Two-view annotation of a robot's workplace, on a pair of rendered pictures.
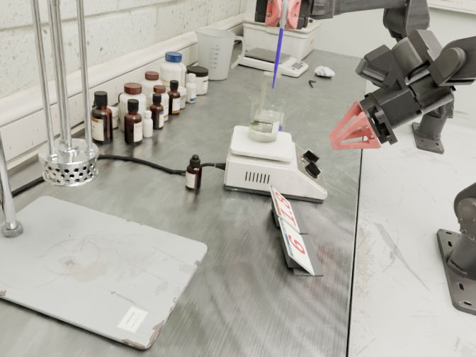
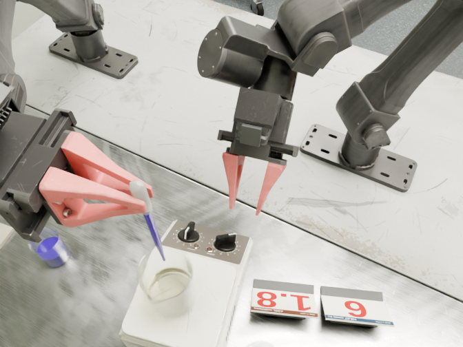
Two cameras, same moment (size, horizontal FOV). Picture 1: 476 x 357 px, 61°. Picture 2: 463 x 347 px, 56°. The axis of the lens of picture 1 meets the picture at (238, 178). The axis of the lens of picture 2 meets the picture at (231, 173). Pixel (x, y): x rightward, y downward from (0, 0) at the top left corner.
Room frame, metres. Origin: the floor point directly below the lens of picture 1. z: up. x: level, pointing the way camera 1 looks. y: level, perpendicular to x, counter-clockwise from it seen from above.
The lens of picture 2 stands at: (0.61, 0.13, 1.53)
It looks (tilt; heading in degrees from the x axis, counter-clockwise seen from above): 55 degrees down; 286
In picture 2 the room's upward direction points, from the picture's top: 1 degrees counter-clockwise
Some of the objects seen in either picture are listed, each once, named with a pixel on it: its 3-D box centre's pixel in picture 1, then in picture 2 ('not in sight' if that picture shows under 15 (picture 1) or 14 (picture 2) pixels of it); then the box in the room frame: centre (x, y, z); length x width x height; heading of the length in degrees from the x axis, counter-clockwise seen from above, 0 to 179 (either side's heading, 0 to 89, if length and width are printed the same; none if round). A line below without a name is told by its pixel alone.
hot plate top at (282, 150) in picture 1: (262, 142); (181, 298); (0.72, -0.04, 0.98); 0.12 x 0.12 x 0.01; 0
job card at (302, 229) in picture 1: (287, 208); (284, 297); (0.60, -0.10, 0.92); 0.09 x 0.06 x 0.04; 9
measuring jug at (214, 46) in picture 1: (218, 54); not in sight; (1.42, 0.13, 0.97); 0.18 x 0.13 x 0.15; 105
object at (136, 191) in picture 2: (282, 13); (140, 200); (0.73, -0.03, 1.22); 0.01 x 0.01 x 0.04; 0
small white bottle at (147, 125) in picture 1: (147, 124); not in sight; (0.85, 0.23, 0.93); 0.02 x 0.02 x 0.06
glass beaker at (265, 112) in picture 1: (263, 120); (168, 287); (0.73, -0.03, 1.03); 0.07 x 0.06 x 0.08; 89
